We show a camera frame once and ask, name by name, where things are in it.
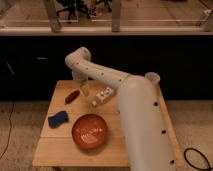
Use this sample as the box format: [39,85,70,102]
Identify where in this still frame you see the clear plastic cup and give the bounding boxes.
[145,72,160,85]

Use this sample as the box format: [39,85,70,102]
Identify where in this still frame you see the black cable loop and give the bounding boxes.
[183,147,213,171]

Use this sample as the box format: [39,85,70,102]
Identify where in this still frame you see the wooden table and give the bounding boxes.
[31,79,185,171]

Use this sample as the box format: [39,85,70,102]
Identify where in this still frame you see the thin black floor cable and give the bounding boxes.
[0,99,16,161]

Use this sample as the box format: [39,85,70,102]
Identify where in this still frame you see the blue sponge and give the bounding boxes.
[48,111,69,128]

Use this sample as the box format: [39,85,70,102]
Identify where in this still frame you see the white plastic bottle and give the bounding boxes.
[91,87,115,107]

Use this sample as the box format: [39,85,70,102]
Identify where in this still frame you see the red pepper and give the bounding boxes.
[65,90,80,104]

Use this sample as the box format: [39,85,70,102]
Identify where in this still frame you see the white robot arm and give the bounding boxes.
[65,47,177,171]

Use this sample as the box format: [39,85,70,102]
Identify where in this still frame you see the black office chair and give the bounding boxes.
[56,0,90,23]

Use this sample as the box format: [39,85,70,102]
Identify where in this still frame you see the orange ceramic bowl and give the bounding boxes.
[72,114,108,150]

